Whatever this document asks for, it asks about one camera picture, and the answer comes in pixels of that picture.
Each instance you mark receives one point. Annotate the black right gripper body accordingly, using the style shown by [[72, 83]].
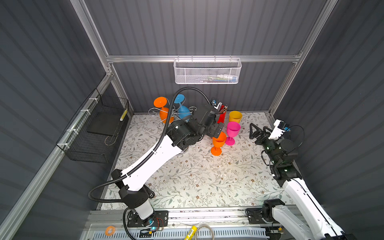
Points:
[[264, 141]]

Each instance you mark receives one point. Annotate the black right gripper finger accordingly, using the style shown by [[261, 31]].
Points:
[[267, 130], [254, 131]]

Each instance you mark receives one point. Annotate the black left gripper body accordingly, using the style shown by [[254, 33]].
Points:
[[214, 130]]

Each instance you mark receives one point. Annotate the orange wine glass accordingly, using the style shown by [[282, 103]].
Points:
[[218, 143], [161, 103]]

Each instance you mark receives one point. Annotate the pink wine glass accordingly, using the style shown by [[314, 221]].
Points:
[[233, 129]]

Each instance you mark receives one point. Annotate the yellow wine glass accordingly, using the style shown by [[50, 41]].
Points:
[[235, 116]]

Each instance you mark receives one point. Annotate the chrome wine glass rack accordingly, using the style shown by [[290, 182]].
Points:
[[155, 111]]

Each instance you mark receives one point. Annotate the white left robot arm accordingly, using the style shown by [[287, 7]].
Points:
[[180, 134]]

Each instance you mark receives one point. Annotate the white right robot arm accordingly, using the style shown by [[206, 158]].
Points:
[[283, 152]]

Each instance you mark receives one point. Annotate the blue wine glass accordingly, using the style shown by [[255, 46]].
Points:
[[182, 112]]

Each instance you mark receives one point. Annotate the red pencil cup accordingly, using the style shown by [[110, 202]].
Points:
[[222, 117]]

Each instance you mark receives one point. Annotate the pencils in red cup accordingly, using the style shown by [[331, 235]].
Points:
[[217, 105]]

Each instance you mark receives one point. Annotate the black stapler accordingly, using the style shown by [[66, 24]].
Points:
[[150, 193]]

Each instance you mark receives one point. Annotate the yellow marker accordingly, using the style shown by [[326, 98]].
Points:
[[191, 233]]

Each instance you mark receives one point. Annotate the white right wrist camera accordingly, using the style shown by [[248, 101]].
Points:
[[280, 127]]

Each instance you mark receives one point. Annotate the white wire wall basket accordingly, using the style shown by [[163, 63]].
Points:
[[207, 71]]

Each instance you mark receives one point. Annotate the black wire side basket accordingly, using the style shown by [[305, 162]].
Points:
[[98, 130]]

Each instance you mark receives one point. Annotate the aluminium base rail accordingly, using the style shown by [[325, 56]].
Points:
[[227, 216]]

